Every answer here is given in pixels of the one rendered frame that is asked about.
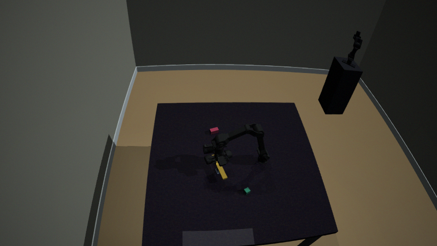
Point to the small green block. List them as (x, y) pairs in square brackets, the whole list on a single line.
[(246, 191)]

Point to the yellow bar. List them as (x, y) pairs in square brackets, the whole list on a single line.
[(221, 171)]

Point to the red rectangular block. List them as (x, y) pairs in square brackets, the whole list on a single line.
[(214, 130)]

